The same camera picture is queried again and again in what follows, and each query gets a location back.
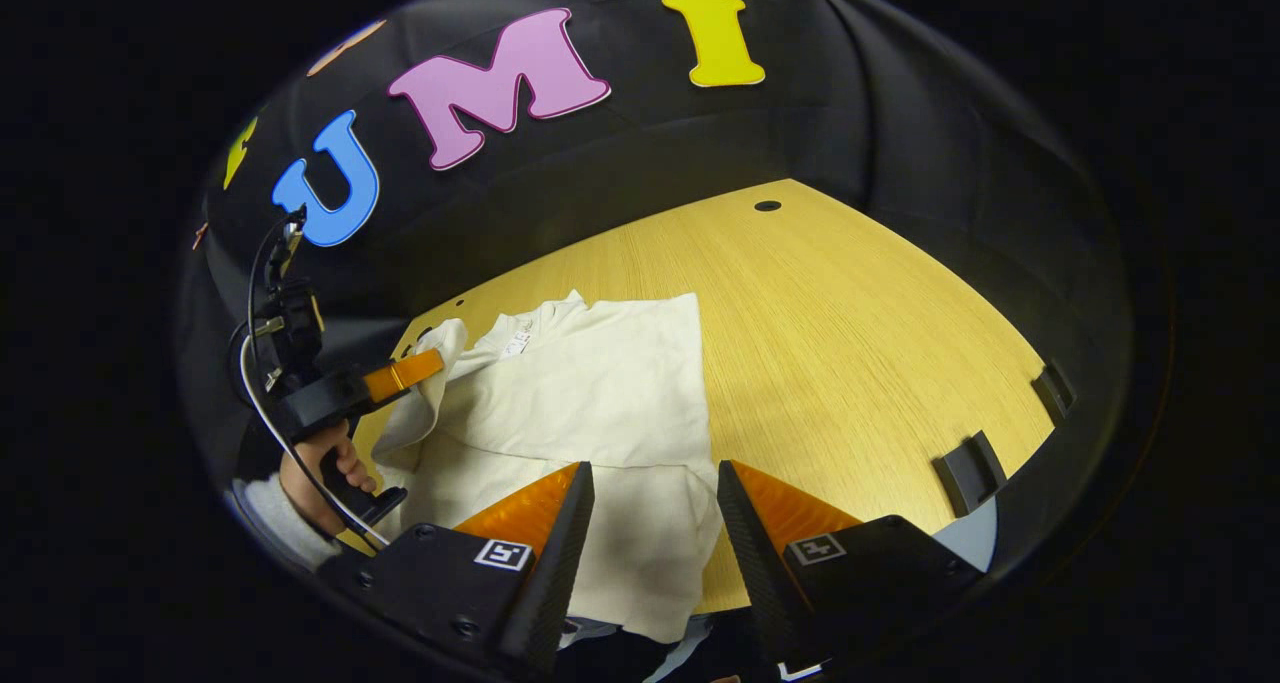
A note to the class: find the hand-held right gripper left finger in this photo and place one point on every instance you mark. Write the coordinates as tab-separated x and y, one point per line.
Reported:
555	583

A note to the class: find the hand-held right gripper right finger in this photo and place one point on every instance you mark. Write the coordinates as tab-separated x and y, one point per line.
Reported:
755	573

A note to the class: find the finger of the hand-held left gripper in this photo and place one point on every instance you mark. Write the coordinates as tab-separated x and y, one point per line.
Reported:
405	375

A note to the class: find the white garment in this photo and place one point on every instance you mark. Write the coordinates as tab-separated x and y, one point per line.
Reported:
580	393

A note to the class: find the person's clothing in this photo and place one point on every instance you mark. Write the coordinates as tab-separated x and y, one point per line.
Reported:
620	658

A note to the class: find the copper cloth clip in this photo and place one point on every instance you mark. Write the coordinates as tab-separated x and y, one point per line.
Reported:
201	235

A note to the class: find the dark table clamp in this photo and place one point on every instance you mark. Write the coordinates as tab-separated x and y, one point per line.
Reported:
1053	393
968	475

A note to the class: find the black backdrop cloth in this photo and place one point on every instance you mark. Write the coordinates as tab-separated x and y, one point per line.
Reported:
650	133

